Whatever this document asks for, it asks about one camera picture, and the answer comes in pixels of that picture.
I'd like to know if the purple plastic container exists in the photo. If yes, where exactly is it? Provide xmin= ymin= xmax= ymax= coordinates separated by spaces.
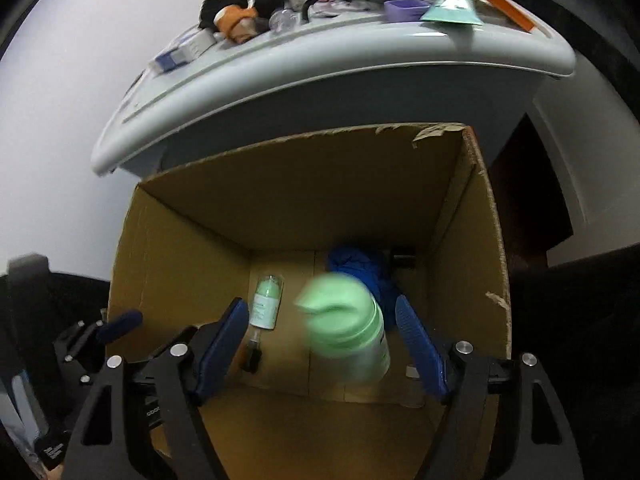
xmin=384 ymin=0 xmax=430 ymax=23

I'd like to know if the clear plastic bottle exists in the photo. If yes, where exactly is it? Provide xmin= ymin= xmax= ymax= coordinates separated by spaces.
xmin=269 ymin=9 xmax=301 ymax=35

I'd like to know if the teal triangular packet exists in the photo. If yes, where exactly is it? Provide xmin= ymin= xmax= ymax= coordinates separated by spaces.
xmin=420 ymin=0 xmax=485 ymax=28

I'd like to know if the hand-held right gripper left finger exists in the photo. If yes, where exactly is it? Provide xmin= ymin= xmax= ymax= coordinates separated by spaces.
xmin=62 ymin=297 xmax=251 ymax=480

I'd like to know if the blue crumpled bag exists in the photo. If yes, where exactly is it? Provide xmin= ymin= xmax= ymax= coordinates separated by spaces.
xmin=326 ymin=244 xmax=402 ymax=335

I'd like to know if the brown cardboard box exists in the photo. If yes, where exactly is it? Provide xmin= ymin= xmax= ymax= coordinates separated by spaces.
xmin=106 ymin=122 xmax=514 ymax=480

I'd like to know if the orange and white box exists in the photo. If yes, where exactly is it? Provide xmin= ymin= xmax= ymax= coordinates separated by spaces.
xmin=457 ymin=0 xmax=538 ymax=32

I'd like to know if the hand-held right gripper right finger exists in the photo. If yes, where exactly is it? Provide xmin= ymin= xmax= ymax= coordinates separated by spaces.
xmin=395 ymin=295 xmax=586 ymax=480

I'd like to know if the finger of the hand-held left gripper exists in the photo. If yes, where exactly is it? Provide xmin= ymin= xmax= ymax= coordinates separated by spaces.
xmin=54 ymin=310 xmax=144 ymax=387

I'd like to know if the black and orange toy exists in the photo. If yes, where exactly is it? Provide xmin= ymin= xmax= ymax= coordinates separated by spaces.
xmin=198 ymin=0 xmax=261 ymax=46

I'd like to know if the dark brown dropper bottle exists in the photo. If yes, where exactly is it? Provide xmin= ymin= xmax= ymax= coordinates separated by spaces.
xmin=241 ymin=327 xmax=265 ymax=374

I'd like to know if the grey plastic bin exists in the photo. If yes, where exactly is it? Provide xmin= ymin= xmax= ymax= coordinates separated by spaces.
xmin=90 ymin=0 xmax=577 ymax=179

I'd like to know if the small green capped bottle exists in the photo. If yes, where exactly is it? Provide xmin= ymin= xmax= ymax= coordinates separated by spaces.
xmin=248 ymin=273 xmax=286 ymax=331

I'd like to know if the green capped white bottle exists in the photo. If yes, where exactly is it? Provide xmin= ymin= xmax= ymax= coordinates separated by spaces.
xmin=294 ymin=272 xmax=392 ymax=386

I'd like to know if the blue and white box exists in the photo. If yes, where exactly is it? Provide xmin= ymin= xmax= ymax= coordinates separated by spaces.
xmin=152 ymin=30 xmax=217 ymax=74

